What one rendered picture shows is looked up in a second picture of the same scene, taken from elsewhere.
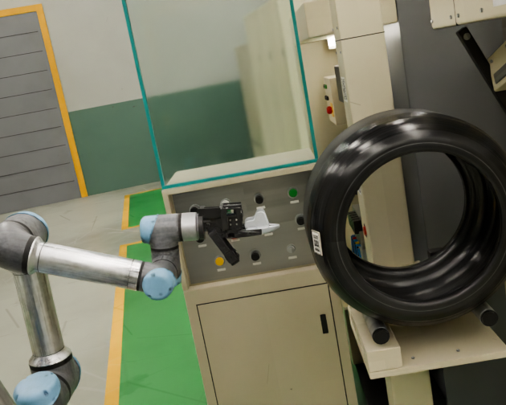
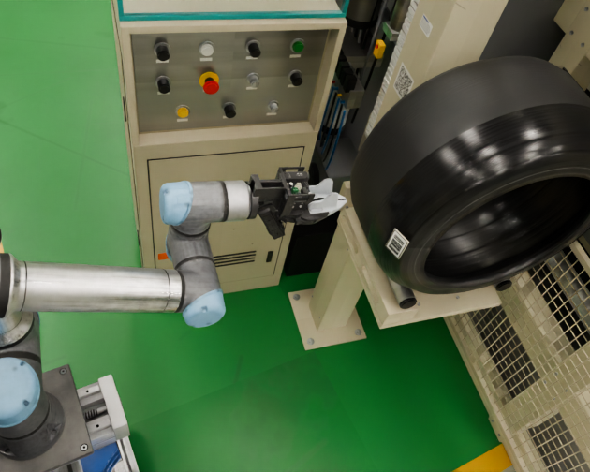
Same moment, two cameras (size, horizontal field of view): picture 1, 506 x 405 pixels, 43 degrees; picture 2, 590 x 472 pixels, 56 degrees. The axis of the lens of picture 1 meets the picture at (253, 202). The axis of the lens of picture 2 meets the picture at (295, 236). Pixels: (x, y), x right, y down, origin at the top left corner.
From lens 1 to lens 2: 1.17 m
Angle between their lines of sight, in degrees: 47
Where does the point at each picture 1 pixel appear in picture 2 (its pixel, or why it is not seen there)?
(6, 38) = not seen: outside the picture
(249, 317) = (208, 173)
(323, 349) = not seen: hidden behind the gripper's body
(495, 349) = (489, 299)
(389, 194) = not seen: hidden behind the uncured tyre
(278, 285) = (250, 146)
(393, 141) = (547, 163)
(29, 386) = not seen: outside the picture
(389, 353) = (407, 314)
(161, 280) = (213, 314)
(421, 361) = (426, 310)
